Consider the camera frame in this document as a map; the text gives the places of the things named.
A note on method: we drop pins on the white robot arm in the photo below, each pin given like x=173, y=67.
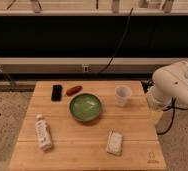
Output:
x=170, y=81

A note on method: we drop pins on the black smartphone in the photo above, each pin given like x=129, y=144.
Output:
x=56, y=93

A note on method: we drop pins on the white plastic bottle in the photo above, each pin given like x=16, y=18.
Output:
x=43, y=133

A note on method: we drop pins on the red sausage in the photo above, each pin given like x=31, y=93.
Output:
x=73, y=90

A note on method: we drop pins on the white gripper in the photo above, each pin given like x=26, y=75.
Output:
x=157, y=102

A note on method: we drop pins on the white wall outlet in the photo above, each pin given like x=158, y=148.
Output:
x=86, y=68

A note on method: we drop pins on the white sponge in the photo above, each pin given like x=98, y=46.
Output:
x=114, y=144

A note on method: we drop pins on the green bowl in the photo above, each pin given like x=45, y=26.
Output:
x=85, y=107

